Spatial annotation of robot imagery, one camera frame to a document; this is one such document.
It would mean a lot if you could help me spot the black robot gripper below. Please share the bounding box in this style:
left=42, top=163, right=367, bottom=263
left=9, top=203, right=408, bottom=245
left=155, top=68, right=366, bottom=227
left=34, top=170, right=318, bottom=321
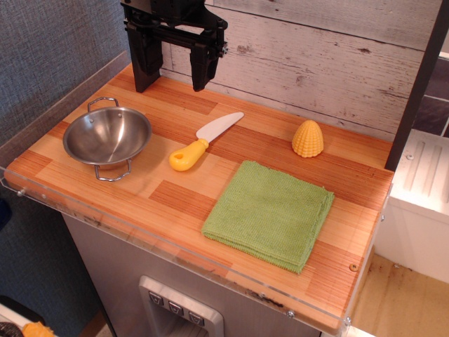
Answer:
left=121, top=1, right=228, bottom=93

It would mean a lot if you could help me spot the yellow plastic toy corn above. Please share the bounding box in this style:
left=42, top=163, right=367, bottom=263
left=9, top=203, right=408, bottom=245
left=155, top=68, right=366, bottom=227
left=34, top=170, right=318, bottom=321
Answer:
left=292, top=120, right=324, bottom=158

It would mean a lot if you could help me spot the yellow toy food bottom left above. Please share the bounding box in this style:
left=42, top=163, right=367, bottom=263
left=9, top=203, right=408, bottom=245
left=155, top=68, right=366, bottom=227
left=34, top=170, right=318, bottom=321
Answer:
left=22, top=322, right=55, bottom=337

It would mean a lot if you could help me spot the green folded cloth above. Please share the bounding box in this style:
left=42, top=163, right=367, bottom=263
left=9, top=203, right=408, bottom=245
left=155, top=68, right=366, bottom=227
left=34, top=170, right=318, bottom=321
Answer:
left=201, top=161, right=335, bottom=274

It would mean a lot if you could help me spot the clear acrylic edge guard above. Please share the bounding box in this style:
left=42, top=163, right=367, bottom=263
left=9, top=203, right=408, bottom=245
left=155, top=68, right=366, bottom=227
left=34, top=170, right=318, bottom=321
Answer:
left=4, top=160, right=392, bottom=335

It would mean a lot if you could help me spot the silver toy fridge cabinet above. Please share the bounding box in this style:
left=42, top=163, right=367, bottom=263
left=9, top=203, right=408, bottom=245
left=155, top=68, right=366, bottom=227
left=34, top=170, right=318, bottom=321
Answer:
left=64, top=216, right=321, bottom=336

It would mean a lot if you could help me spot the grey ice dispenser panel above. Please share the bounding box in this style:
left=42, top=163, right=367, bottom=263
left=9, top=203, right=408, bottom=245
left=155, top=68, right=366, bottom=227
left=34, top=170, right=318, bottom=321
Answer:
left=139, top=275, right=225, bottom=336

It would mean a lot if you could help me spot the white toy sink unit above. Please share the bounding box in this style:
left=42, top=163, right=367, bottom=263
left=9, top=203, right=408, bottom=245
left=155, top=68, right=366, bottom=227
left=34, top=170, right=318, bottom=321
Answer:
left=373, top=51, right=449, bottom=285

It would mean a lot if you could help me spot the yellow handled white toy knife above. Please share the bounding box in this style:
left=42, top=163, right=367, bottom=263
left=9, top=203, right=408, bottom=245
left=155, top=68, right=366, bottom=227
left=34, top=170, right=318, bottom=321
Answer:
left=168, top=112, right=245, bottom=172

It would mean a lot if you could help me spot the stainless steel bowl with handles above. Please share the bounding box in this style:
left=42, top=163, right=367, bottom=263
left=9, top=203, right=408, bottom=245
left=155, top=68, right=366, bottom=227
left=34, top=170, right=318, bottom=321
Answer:
left=62, top=97, right=152, bottom=182

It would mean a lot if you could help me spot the dark vertical post right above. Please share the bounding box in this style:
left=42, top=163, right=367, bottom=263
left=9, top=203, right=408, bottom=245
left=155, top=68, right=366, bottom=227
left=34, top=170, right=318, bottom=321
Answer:
left=384, top=0, right=448, bottom=171

